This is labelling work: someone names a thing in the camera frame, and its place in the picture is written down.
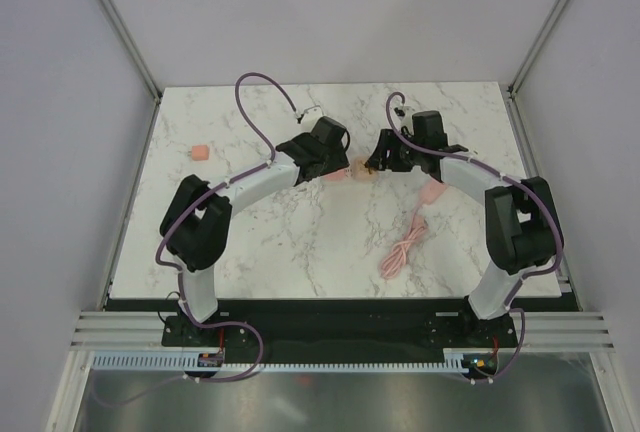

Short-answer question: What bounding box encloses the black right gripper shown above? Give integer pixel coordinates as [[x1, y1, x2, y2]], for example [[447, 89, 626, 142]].
[[365, 129, 424, 173]]

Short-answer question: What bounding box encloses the peach cube socket adapter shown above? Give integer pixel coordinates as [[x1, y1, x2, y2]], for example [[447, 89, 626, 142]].
[[350, 157, 378, 182]]

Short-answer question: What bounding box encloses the pink cube socket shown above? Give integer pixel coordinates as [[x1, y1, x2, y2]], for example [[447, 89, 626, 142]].
[[322, 169, 348, 183]]

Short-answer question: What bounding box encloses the pink power strip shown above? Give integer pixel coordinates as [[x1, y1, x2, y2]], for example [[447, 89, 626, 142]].
[[419, 179, 448, 205]]

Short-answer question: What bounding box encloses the salmon charger plug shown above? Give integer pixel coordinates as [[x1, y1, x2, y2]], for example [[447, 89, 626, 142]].
[[190, 144, 210, 161]]

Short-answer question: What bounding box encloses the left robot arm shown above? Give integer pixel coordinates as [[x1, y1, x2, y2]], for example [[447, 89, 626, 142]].
[[155, 116, 350, 345]]

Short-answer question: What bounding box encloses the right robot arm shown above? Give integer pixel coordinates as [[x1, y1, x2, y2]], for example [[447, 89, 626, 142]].
[[365, 106, 564, 346]]

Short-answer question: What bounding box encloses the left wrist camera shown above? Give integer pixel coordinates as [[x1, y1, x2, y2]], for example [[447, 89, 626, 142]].
[[296, 106, 323, 126]]

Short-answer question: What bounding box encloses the right aluminium frame post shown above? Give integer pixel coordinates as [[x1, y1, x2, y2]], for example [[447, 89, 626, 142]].
[[505, 0, 572, 101]]

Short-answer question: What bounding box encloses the aluminium frame post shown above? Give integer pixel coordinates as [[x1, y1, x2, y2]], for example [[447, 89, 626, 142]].
[[96, 0, 163, 105], [505, 0, 572, 101]]

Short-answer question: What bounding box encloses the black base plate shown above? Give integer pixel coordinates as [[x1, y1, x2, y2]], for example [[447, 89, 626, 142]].
[[162, 298, 518, 363]]

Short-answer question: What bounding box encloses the white slotted cable duct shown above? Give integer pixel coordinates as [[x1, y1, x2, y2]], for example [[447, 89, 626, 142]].
[[91, 349, 496, 374]]

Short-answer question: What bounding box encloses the aluminium rail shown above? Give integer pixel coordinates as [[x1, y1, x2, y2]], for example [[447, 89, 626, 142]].
[[71, 311, 165, 351]]

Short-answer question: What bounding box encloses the left aluminium frame post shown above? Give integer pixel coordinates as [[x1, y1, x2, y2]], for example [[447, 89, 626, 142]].
[[96, 0, 163, 105]]

